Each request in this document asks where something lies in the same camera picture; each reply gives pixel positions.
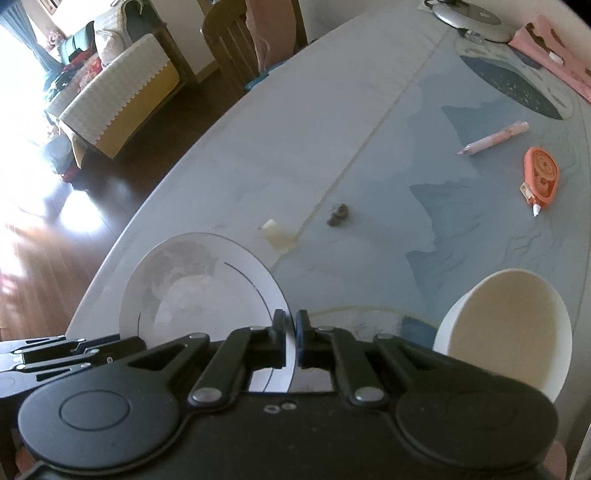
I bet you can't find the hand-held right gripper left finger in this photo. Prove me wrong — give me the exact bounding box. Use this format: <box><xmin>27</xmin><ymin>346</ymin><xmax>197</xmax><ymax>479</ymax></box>
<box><xmin>128</xmin><ymin>308</ymin><xmax>288</xmax><ymax>406</ymax></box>

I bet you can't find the small dark object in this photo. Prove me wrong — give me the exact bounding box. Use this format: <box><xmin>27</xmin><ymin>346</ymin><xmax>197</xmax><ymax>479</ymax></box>
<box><xmin>325</xmin><ymin>205</ymin><xmax>351</xmax><ymax>228</ymax></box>

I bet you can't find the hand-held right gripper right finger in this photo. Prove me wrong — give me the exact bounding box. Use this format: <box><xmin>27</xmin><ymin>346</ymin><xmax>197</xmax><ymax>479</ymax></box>
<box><xmin>295</xmin><ymin>308</ymin><xmax>463</xmax><ymax>406</ymax></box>

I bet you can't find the grey lamp base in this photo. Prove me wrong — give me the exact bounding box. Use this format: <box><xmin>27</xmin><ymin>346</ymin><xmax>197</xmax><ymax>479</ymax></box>
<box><xmin>424</xmin><ymin>0</ymin><xmax>516</xmax><ymax>43</ymax></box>

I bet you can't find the wooden chair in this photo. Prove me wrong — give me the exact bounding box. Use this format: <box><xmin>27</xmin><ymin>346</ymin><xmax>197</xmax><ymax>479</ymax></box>
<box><xmin>200</xmin><ymin>0</ymin><xmax>308</xmax><ymax>93</ymax></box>

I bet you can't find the blue curtain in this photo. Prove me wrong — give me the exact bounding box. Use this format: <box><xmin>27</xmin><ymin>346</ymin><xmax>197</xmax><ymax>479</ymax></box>
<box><xmin>0</xmin><ymin>0</ymin><xmax>52</xmax><ymax>70</ymax></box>

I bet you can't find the striped teal cushion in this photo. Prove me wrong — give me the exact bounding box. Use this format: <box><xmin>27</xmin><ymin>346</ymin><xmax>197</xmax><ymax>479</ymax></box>
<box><xmin>244</xmin><ymin>69</ymin><xmax>274</xmax><ymax>91</ymax></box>

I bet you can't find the blue printed table mat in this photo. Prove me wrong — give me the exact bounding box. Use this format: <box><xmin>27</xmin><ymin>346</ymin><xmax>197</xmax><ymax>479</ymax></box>
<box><xmin>271</xmin><ymin>18</ymin><xmax>591</xmax><ymax>402</ymax></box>

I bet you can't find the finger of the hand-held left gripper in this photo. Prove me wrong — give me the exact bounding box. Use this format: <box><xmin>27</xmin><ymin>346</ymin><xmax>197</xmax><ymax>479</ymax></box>
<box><xmin>0</xmin><ymin>335</ymin><xmax>147</xmax><ymax>364</ymax></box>
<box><xmin>0</xmin><ymin>359</ymin><xmax>112</xmax><ymax>400</ymax></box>

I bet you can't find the cream bowl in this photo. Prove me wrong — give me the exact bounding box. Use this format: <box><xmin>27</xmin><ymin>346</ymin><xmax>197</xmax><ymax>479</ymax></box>
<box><xmin>433</xmin><ymin>268</ymin><xmax>573</xmax><ymax>403</ymax></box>

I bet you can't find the orange correction tape dispenser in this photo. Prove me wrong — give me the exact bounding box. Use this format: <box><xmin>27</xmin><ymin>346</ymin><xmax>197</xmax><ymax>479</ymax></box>
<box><xmin>520</xmin><ymin>147</ymin><xmax>560</xmax><ymax>217</ymax></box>

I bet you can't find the yellow sofa with white cover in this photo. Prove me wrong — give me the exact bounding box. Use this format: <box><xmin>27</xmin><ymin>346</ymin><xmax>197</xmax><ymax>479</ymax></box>
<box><xmin>46</xmin><ymin>33</ymin><xmax>182</xmax><ymax>161</ymax></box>

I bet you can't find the white plate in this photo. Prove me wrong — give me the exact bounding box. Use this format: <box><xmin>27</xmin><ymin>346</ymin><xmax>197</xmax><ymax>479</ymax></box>
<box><xmin>119</xmin><ymin>232</ymin><xmax>296</xmax><ymax>394</ymax></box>

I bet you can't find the pink cloth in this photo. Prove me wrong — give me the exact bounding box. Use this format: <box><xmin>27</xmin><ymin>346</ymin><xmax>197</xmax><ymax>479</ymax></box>
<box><xmin>244</xmin><ymin>0</ymin><xmax>302</xmax><ymax>72</ymax></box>

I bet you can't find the pink pen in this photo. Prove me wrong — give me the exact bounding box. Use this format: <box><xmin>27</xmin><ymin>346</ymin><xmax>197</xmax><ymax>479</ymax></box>
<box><xmin>457</xmin><ymin>121</ymin><xmax>530</xmax><ymax>156</ymax></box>

